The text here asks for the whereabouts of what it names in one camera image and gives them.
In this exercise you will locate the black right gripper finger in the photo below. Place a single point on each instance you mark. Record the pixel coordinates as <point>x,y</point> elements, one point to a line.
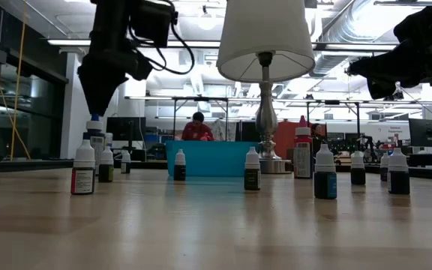
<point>388,62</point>
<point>388,79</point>

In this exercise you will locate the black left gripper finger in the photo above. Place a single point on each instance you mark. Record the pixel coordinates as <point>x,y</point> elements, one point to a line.
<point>98,90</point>

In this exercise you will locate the large bottle blue cap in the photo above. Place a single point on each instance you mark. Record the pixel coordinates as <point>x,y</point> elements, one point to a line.
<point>99,148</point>

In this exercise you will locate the small dark dropper bottle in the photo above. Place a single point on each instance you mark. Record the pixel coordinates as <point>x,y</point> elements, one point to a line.
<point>179,172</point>
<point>125,167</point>
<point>383,172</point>
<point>357,176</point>

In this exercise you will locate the small dropper bottle yellow-green liquid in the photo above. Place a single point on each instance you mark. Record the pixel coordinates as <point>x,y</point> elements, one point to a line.
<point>106,172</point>

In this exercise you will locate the small dropper bottle red label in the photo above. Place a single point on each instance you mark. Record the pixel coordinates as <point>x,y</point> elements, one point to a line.
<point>83,180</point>

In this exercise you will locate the small dropper bottle navy liquid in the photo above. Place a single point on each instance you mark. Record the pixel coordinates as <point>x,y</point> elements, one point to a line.
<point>399,183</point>

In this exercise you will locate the large bottle red cap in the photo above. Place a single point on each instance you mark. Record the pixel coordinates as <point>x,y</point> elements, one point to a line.
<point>303,157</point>

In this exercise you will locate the small dropper bottle green label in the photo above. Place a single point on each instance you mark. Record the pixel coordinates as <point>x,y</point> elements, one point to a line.
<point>252,180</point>

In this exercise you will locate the black track spotlight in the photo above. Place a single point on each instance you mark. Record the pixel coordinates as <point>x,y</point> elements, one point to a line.
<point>395,95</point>

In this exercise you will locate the long ceiling light strip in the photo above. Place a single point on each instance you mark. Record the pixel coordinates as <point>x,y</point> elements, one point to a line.
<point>69,42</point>
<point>351,46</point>

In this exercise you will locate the black computer monitor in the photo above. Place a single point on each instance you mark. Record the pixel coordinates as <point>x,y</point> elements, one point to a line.
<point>126,129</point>
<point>426,133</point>

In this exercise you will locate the white jug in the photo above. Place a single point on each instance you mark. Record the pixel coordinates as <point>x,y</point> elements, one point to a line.
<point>109,140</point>

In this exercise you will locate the person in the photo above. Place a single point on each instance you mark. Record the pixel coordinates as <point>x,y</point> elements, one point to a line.
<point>318,130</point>
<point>197,129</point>

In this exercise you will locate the small pink object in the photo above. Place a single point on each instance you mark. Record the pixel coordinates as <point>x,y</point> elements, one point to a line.
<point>205,137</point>

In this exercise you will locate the orange room partition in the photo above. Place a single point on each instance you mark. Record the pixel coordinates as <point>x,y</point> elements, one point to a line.
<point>285,138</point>

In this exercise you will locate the small dropper bottle blue label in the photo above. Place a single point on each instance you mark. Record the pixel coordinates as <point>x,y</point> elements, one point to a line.
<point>325,185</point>

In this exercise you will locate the silver table lamp white shade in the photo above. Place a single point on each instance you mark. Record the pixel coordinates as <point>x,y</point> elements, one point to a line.
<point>264,30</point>

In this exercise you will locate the blue plastic bin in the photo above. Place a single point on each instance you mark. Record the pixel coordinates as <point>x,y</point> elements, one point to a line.
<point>216,159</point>

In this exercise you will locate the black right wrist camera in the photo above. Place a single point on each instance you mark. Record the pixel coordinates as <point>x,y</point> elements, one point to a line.
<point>418,22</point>

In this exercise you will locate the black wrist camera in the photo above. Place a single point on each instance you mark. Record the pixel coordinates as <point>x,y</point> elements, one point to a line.
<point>418,22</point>
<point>152,20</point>

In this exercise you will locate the white wall sign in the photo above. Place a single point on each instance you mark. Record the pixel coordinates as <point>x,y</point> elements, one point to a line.
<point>395,129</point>

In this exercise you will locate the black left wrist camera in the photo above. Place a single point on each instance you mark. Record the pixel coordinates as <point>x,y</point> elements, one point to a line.
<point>152,20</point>

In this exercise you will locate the silver ribbed air duct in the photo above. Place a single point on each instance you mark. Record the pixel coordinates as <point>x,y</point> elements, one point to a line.
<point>336,37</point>

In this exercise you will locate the black background table frame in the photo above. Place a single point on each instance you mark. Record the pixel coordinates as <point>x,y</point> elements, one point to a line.
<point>332,102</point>
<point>201,99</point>

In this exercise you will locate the black aluminium table frame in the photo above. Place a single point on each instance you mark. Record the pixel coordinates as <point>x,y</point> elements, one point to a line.
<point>32,165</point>

